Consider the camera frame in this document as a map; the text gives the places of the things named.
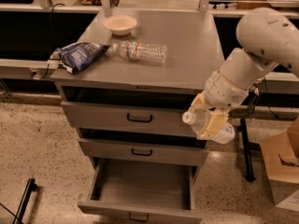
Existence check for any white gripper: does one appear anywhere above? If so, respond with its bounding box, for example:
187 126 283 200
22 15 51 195
189 71 249 140

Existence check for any blue label plastic bottle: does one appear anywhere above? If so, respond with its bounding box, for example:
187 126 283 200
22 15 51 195
182 110 235 144

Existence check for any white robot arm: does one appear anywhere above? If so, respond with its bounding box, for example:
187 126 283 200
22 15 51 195
182 7 299 144

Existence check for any grey middle drawer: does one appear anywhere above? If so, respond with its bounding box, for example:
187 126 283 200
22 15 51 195
78 138 208 166

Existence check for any grey drawer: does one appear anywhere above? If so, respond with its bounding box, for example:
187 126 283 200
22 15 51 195
78 159 202 224
78 138 208 166
62 101 195 137

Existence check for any grey top drawer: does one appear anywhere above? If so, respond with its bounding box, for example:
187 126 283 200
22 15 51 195
62 101 195 137

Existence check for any grey metal drawer cabinet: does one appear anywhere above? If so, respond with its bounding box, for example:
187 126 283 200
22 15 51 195
50 8 234 173

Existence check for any clear plastic water bottle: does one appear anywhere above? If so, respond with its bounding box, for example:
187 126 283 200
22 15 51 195
111 41 167 63

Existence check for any grey bottom drawer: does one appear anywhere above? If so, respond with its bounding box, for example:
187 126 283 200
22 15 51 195
78 159 202 224

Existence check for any black stand pole right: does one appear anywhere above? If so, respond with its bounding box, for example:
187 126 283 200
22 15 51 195
238 119 261 182

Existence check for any black stand pole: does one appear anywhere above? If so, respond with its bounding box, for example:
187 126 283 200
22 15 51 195
12 178 37 224
238 119 261 182

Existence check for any brown cardboard box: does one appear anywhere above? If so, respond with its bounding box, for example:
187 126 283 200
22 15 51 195
260 118 299 211

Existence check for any white paper bowl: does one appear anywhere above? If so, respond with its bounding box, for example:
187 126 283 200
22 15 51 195
103 15 137 35

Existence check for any blue chip bag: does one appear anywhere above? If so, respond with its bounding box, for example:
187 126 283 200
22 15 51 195
50 42 110 74

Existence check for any black stand pole left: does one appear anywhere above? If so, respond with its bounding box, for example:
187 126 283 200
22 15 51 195
12 178 37 224

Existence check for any black cable right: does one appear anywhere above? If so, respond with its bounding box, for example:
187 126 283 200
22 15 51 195
227 84 298 121

